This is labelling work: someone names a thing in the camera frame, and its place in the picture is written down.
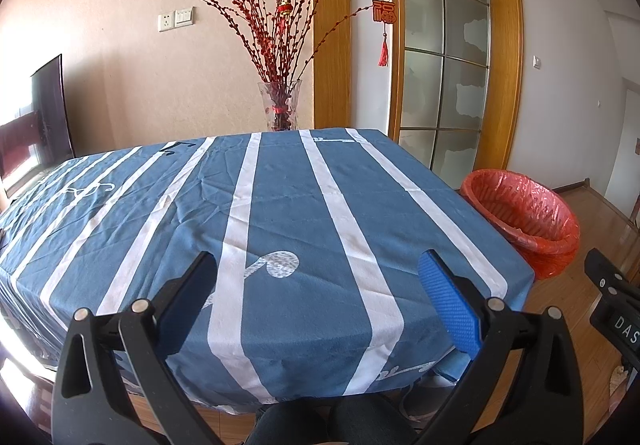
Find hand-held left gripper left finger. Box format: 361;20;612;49
52;251;226;445

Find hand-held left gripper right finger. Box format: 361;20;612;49
417;249;585;445

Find trash basket with red liner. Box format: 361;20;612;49
459;168;581;281

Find blue white striped tablecloth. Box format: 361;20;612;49
0;127;536;416

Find glass vase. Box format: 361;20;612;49
257;79;304;132

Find dark red wooden chair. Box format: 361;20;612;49
0;110;51;198

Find black television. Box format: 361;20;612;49
30;54;77;160

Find red berry branches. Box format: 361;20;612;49
196;0;373;98

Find frosted glass panel door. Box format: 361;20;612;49
400;0;491;173

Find red hanging tassel ornament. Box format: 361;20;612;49
371;0;397;68

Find wooden door frame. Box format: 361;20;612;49
387;0;523;178

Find wooden wall pillar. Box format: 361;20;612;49
312;0;353;130

